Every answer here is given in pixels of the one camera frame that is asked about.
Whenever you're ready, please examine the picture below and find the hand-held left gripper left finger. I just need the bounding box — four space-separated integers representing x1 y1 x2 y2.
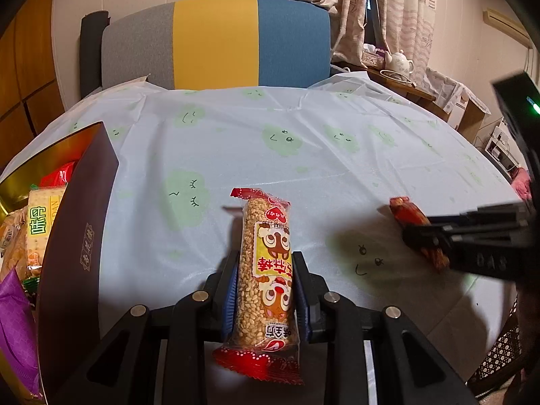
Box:
63 250 241 405

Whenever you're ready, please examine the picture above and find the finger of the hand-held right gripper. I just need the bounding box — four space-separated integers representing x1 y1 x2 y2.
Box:
403 225 453 259
426 201 526 226

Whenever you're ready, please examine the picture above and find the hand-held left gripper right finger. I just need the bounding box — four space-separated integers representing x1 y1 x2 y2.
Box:
290 250 477 405

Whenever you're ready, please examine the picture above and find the dark red snack packet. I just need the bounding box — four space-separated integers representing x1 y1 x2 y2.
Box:
388 196 451 273

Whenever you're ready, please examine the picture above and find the puffed rice stick packet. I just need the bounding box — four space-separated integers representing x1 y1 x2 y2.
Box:
213 187 305 385

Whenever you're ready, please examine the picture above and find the dark maroon gift box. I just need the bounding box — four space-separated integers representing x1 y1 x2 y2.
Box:
0 121 119 405

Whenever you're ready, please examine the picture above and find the green snack packet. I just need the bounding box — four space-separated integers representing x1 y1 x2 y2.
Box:
23 276 43 300

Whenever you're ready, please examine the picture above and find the green print cracker packet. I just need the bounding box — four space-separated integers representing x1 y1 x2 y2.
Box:
25 183 68 279

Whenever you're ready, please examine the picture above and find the plain red snack packet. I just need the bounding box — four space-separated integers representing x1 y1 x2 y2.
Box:
40 160 81 187

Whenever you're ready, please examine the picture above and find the purple snack packet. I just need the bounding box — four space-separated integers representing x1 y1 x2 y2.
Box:
0 268 41 395

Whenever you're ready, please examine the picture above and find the large clear pastry packet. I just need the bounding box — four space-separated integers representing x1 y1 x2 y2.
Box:
0 209 30 288

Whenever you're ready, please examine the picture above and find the pink cloth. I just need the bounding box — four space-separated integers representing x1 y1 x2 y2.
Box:
510 168 532 201

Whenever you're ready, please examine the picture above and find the white shelf unit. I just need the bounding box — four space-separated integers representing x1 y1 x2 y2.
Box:
484 120 521 169

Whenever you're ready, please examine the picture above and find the rattan chair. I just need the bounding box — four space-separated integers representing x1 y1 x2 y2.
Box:
466 299 524 397

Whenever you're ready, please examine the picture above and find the cardboard box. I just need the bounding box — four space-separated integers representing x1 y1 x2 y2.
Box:
426 67 492 133

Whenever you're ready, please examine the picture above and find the wooden side table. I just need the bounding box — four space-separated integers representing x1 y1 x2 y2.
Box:
333 61 450 121

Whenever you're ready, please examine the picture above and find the round tea tray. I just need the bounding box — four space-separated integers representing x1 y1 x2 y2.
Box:
380 69 417 82

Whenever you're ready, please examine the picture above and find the white teapot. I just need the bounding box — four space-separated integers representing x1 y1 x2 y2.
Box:
384 50 415 73

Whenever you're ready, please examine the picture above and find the tissue box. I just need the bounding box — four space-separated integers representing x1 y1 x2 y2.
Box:
362 44 386 67

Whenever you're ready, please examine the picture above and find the patterned beige curtain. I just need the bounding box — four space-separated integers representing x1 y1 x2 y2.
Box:
280 0 439 85

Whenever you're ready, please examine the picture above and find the grey yellow blue striped chair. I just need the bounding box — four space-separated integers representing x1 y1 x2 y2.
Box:
80 0 355 100

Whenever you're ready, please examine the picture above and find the wooden wardrobe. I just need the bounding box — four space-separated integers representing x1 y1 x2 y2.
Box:
0 0 64 169

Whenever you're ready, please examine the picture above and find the wall air conditioner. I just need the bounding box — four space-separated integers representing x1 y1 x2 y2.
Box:
483 7 533 47

